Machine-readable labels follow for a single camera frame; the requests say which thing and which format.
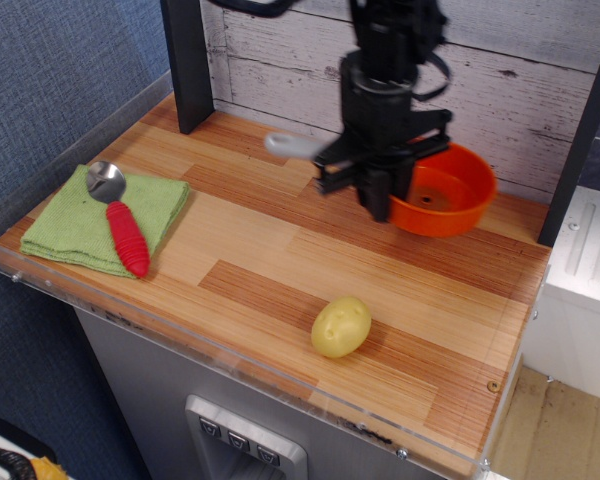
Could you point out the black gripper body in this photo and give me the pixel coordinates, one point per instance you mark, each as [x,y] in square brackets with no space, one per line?
[380,126]

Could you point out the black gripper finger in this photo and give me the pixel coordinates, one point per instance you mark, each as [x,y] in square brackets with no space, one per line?
[401,176]
[373,189]

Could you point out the orange pan with grey handle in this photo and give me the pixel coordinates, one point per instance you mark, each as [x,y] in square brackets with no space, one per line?
[449,193]

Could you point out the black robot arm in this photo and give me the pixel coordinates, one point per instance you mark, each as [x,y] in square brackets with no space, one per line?
[394,35]

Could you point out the yellow plastic potato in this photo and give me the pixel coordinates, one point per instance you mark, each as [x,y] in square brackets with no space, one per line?
[341,327]

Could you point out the white toy sink unit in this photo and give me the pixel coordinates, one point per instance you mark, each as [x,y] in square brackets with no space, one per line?
[562,338]

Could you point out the clear acrylic table guard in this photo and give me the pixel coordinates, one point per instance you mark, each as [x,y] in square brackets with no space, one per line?
[256,255]

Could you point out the grey toy fridge cabinet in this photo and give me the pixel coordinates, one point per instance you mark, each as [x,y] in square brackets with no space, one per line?
[151,382]

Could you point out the silver dispenser button panel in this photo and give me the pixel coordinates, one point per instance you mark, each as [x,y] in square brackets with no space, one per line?
[230,446]

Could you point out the green folded cloth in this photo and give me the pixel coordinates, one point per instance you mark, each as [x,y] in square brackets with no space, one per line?
[73,227]

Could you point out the yellow object bottom left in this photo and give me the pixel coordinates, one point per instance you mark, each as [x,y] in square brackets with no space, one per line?
[45,469]

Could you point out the black right frame post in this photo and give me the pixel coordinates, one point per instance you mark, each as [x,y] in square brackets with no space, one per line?
[573,166]

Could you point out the black frame post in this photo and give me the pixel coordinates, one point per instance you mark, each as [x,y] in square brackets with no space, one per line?
[573,166]
[187,52]

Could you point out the black left frame post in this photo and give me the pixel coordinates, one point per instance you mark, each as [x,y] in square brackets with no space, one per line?
[187,52]

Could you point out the spoon with red handle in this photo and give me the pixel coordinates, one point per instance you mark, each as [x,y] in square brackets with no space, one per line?
[106,183]

